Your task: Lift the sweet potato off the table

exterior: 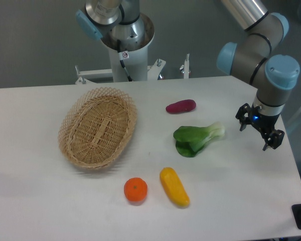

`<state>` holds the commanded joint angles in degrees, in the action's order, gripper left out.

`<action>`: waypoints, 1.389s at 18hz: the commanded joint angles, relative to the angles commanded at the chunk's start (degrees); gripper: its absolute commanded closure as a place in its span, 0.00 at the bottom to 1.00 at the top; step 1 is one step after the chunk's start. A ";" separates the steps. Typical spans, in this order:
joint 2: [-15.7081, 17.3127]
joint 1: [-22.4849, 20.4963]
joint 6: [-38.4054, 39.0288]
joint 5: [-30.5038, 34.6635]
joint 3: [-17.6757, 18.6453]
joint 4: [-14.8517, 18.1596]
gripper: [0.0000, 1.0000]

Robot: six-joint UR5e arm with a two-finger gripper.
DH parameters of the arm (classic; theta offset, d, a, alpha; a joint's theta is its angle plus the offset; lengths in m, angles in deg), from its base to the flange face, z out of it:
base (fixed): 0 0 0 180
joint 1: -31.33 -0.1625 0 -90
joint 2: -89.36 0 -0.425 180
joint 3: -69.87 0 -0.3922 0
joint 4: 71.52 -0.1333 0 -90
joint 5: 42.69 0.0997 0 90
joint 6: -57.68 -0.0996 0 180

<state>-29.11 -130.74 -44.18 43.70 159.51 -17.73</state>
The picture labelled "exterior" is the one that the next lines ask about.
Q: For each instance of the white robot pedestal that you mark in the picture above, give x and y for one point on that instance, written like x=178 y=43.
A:
x=127 y=45

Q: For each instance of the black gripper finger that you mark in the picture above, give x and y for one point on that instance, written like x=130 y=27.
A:
x=273 y=139
x=243 y=116

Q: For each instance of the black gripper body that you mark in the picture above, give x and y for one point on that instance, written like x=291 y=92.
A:
x=263 y=118

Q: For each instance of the yellow squash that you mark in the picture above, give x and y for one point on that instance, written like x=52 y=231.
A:
x=174 y=188

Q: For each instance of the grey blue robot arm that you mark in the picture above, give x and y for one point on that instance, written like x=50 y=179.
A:
x=274 y=76

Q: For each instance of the green bok choy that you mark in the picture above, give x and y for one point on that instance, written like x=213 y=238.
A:
x=191 y=140

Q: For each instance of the white metal base frame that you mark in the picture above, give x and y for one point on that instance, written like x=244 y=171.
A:
x=105 y=75

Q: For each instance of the purple sweet potato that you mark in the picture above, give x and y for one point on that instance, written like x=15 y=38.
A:
x=181 y=106

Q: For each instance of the orange mandarin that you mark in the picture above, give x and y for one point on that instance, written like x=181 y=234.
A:
x=135 y=189

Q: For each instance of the woven wicker basket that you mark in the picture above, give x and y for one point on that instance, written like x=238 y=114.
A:
x=97 y=128

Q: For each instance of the white clamp post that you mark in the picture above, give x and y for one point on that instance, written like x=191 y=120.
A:
x=185 y=68

